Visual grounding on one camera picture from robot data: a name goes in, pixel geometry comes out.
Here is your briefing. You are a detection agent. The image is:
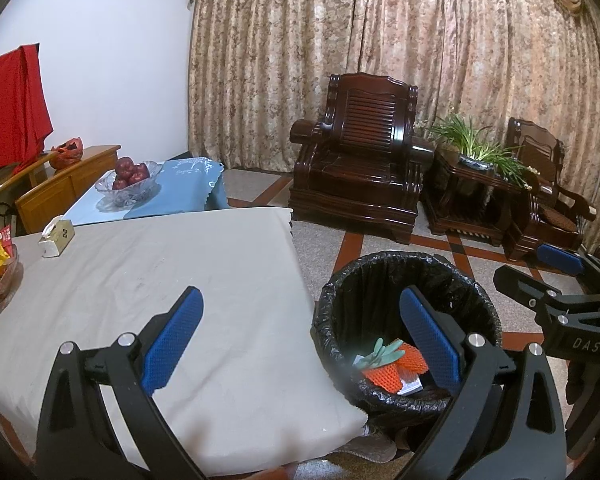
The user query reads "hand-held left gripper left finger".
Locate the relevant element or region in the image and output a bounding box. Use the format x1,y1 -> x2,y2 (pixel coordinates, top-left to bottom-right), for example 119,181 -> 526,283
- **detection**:
36,286 -> 206,480

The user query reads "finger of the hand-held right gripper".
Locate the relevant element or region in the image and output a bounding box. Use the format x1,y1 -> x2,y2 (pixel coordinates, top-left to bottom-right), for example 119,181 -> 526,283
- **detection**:
536,243 -> 589,277
493,265 -> 563,314

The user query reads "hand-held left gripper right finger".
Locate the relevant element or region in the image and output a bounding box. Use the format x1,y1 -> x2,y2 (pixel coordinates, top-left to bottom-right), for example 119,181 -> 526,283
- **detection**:
399,286 -> 567,480

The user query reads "green rubber glove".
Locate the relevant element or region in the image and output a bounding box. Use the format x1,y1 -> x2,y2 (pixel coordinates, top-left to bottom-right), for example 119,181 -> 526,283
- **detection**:
354,337 -> 407,369

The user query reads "orange foam net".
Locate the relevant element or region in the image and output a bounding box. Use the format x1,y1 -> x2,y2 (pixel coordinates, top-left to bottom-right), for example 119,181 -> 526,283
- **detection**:
361,342 -> 429,394

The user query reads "trash bin with black bag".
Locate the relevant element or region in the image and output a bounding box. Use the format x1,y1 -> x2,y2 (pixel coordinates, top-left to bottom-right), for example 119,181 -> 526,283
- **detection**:
311,251 -> 504,456

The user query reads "dark wooden armchair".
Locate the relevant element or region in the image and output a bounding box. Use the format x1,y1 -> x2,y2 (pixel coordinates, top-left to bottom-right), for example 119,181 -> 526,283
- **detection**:
288,72 -> 436,245
502,117 -> 599,264

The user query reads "dark wooden side table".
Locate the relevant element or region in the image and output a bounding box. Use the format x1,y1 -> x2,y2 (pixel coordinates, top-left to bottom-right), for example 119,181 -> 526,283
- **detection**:
422,147 -> 526,249

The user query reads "potted green plant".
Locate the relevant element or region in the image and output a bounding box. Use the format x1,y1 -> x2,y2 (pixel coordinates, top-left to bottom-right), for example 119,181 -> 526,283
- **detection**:
415,112 -> 539,191

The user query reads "glass fruit bowl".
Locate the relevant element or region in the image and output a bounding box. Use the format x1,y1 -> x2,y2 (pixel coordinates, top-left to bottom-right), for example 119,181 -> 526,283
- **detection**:
95,160 -> 165,209

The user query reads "beige tissue box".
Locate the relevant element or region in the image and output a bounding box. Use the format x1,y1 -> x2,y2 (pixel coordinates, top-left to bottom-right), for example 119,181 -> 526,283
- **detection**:
38,216 -> 76,259

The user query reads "blue tablecloth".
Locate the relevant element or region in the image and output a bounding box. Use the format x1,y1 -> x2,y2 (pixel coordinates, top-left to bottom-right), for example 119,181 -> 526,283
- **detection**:
62,157 -> 231,227

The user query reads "glass snack bowl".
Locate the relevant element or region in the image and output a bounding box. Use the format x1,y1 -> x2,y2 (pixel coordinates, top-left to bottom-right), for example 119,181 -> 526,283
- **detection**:
0,226 -> 24,309

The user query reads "wooden TV cabinet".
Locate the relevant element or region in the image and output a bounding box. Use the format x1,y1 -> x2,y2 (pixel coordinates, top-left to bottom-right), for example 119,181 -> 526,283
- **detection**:
0,145 -> 122,247

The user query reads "red cloth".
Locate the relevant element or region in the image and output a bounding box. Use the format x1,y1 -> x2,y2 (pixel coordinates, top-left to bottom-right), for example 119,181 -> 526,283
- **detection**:
0,44 -> 54,176

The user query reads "beige patterned curtain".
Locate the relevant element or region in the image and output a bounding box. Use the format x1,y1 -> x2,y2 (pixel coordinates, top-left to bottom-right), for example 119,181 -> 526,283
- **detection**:
187,0 -> 600,182

